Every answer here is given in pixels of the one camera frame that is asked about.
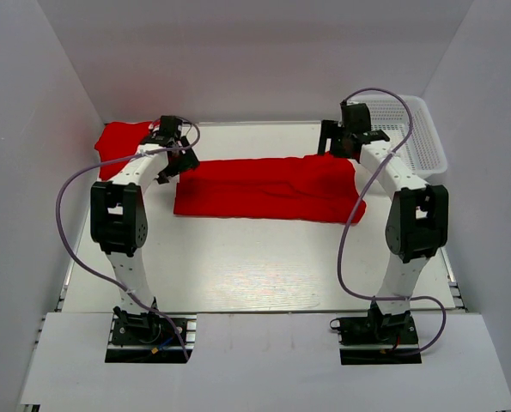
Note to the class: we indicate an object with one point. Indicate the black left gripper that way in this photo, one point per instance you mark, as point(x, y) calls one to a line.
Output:
point(182, 162)

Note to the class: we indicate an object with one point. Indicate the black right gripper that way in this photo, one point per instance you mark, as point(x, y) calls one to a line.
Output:
point(332, 140)

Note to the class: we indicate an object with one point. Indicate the red t shirt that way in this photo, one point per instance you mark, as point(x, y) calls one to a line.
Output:
point(119, 139)
point(309, 188)

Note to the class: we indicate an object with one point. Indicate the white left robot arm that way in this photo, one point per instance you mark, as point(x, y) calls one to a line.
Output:
point(118, 220)

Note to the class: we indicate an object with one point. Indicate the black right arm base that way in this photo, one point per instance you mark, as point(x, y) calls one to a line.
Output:
point(359, 331)

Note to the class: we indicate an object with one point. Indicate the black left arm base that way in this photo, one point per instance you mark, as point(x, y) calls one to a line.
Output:
point(147, 328)

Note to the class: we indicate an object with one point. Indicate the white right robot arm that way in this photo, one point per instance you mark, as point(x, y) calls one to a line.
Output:
point(416, 226)

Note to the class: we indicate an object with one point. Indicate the red folded t shirt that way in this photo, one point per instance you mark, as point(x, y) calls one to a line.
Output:
point(119, 139)

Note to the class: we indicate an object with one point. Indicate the white plastic mesh basket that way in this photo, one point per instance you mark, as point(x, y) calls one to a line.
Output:
point(423, 152)

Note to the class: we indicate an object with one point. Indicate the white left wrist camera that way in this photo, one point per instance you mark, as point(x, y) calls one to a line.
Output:
point(183, 130)

